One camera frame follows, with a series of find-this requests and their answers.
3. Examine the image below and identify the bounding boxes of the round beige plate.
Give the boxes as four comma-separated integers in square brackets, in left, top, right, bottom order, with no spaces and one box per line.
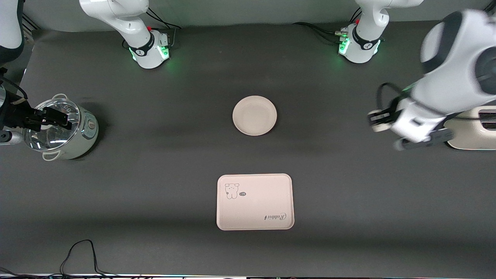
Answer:
[232,95,278,136]

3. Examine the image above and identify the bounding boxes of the beige rectangular rabbit tray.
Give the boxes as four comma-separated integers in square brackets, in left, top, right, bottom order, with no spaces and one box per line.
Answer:
[216,173,295,231]

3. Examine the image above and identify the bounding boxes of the glass pot lid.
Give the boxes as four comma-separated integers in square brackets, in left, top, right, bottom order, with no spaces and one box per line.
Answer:
[22,99,81,152]

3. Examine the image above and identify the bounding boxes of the pale green electric pot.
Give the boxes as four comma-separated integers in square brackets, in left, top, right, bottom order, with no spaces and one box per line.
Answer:
[41,93,99,161]

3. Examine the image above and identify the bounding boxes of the white toaster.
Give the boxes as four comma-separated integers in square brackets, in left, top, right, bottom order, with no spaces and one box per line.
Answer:
[445,105,496,151]

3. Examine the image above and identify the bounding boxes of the dark grey table mat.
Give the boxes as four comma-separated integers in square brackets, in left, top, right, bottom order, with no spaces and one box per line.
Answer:
[0,14,496,278]

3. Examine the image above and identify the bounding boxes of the aluminium frame rail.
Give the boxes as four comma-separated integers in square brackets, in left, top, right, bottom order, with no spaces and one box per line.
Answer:
[22,12,41,32]

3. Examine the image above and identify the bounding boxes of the black left arm base cables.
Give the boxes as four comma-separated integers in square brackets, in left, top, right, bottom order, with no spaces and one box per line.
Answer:
[292,7,364,45]

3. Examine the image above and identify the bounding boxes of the black arm base cables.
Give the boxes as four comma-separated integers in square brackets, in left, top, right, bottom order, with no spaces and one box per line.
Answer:
[292,7,364,45]
[122,7,182,50]

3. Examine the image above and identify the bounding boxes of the thin black floor cable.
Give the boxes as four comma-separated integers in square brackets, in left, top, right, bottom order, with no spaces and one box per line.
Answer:
[0,239,163,279]

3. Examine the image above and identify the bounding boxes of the black right arm base cables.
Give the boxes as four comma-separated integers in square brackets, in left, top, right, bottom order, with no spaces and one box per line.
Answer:
[122,7,182,50]

